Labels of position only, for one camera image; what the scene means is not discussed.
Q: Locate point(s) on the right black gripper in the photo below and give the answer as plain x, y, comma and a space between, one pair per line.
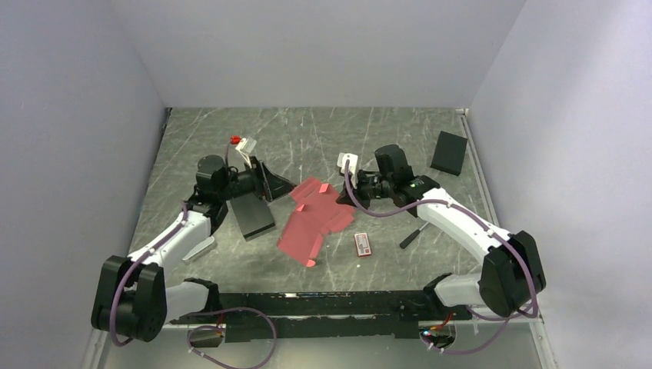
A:
356, 182

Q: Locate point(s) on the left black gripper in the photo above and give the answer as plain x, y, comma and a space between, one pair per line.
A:
265, 183

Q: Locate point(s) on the red cardboard paper box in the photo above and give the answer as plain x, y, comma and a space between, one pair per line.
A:
315, 215

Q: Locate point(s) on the black box near left arm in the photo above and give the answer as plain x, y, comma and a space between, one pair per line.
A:
253, 216

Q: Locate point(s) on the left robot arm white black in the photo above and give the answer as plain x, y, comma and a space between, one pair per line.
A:
132, 301

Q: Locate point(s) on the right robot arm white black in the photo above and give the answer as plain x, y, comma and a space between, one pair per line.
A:
511, 272

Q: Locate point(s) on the small red white box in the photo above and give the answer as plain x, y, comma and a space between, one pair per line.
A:
362, 245

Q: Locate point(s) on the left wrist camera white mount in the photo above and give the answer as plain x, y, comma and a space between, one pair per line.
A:
244, 146

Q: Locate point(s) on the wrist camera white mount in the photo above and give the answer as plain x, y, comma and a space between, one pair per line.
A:
348, 162
244, 146

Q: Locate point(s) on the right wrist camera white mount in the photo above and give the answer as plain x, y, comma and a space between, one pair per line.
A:
348, 162

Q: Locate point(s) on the black box near right wall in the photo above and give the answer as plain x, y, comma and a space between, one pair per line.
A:
449, 153

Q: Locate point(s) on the hammer with black handle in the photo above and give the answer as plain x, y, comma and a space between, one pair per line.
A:
412, 236

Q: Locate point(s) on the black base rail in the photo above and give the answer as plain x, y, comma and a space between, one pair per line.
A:
400, 314

